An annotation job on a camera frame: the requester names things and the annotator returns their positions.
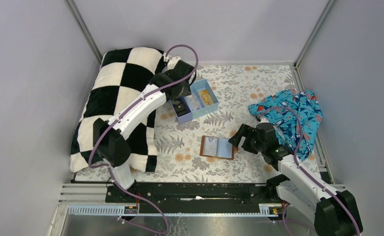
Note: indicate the floral table mat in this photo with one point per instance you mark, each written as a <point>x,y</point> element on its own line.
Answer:
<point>178,145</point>

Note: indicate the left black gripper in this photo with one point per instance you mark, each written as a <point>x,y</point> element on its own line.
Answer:
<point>180,107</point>

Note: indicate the white slotted cable duct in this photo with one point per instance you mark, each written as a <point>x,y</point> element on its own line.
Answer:
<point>109,210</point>

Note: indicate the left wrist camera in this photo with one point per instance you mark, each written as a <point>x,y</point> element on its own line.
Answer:
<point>172,62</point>

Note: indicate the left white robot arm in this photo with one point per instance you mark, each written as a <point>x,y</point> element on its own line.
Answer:
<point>110,137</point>

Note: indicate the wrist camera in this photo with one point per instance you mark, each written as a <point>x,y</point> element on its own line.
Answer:
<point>262,120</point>
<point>172,62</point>

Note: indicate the dark grey credit card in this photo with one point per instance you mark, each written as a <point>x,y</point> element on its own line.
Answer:
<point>178,105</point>

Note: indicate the blue compartment organizer box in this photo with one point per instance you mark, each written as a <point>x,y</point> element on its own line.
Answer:
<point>202,101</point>

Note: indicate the blue patterned cloth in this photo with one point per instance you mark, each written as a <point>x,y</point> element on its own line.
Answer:
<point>296,115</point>

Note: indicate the black item in box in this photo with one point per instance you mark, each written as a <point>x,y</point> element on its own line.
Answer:
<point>181,113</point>

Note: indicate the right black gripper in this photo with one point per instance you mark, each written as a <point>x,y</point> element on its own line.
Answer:
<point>244,139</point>

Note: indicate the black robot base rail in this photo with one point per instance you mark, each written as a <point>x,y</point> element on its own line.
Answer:
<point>197,198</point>

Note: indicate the silver grey credit card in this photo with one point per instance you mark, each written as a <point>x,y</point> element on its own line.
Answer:
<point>193,103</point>

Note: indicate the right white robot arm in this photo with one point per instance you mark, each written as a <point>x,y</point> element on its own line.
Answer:
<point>333,212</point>

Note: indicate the brown leather card holder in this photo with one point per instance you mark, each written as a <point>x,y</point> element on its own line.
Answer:
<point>219,148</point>

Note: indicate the black white checkered pillow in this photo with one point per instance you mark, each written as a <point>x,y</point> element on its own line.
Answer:
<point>123,74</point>

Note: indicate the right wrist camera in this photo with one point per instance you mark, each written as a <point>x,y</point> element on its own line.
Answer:
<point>262,120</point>

